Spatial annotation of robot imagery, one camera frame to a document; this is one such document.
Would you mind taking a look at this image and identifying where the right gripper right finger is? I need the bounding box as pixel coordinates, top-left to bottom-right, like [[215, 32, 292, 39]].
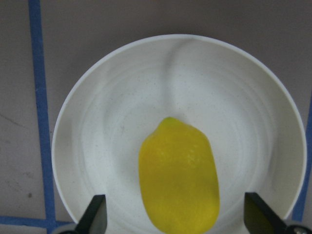
[[244, 193, 288, 234]]

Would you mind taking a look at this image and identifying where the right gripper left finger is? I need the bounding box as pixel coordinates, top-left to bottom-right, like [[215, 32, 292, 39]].
[[75, 195, 108, 234]]

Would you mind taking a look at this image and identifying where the yellow lemon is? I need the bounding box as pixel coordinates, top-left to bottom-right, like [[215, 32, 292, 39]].
[[138, 117, 220, 234]]

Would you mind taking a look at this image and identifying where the cream round plate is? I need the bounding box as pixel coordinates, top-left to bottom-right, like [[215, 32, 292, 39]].
[[52, 35, 307, 234]]

